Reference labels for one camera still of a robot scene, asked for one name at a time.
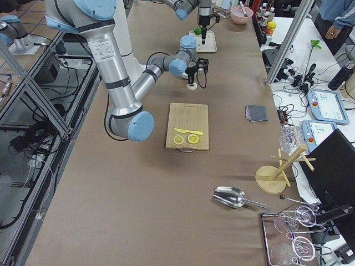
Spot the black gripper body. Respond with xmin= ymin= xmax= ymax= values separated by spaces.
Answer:
xmin=185 ymin=58 xmax=209 ymax=79
xmin=198 ymin=14 xmax=220 ymax=35

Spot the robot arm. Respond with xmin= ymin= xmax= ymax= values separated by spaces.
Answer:
xmin=161 ymin=0 xmax=220 ymax=45
xmin=45 ymin=1 xmax=209 ymax=141

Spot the light green bowl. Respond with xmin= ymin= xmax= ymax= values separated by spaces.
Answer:
xmin=181 ymin=72 xmax=189 ymax=80

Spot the pink bowl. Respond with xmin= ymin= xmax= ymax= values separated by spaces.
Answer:
xmin=231 ymin=6 xmax=253 ymax=25

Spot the green lime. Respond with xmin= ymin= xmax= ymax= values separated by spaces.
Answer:
xmin=194 ymin=28 xmax=202 ymax=35

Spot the cream rabbit tray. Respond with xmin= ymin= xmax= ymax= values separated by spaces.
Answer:
xmin=189 ymin=30 xmax=217 ymax=53

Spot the bamboo cutting board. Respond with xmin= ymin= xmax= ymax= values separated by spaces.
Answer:
xmin=165 ymin=103 xmax=209 ymax=151

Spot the yellow plastic knife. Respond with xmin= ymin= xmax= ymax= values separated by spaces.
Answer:
xmin=173 ymin=127 xmax=204 ymax=136

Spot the upper lemon slice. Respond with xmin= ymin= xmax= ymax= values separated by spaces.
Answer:
xmin=187 ymin=134 xmax=199 ymax=144

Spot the lemon slice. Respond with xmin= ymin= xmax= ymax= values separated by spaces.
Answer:
xmin=187 ymin=134 xmax=199 ymax=144
xmin=173 ymin=135 xmax=184 ymax=145

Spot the lower lemon slice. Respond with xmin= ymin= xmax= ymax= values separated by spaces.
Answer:
xmin=173 ymin=135 xmax=184 ymax=145

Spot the purple cloth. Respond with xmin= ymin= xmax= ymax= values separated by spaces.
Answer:
xmin=245 ymin=106 xmax=250 ymax=120

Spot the grey folded cloth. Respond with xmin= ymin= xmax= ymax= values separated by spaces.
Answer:
xmin=246 ymin=105 xmax=268 ymax=122

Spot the clear plastic container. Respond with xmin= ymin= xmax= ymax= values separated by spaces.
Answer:
xmin=280 ymin=126 xmax=305 ymax=154

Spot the shiny metal scoop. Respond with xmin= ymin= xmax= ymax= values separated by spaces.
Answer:
xmin=213 ymin=186 xmax=267 ymax=209

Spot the wooden mug tree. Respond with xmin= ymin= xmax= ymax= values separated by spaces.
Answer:
xmin=255 ymin=128 xmax=316 ymax=195

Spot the lower teach pendant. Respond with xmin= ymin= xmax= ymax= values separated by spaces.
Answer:
xmin=301 ymin=120 xmax=337 ymax=152

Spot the teach pendant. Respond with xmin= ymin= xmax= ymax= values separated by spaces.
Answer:
xmin=307 ymin=89 xmax=350 ymax=125
xmin=301 ymin=120 xmax=337 ymax=152

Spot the person in blue shirt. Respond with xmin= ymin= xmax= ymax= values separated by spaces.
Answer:
xmin=314 ymin=0 xmax=354 ymax=55

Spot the upper teach pendant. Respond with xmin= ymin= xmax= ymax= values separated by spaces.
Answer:
xmin=307 ymin=89 xmax=350 ymax=125

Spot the black water bottle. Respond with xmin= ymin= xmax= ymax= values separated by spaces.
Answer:
xmin=328 ymin=60 xmax=354 ymax=90

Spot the black monitor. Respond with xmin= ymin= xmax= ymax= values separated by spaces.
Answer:
xmin=301 ymin=129 xmax=354 ymax=207

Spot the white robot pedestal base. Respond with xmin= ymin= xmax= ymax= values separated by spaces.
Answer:
xmin=113 ymin=0 xmax=143 ymax=73

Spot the aluminium frame post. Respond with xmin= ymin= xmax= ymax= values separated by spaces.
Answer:
xmin=265 ymin=0 xmax=314 ymax=86

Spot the wire glass rack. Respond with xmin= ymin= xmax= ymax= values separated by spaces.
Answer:
xmin=261 ymin=204 xmax=333 ymax=265

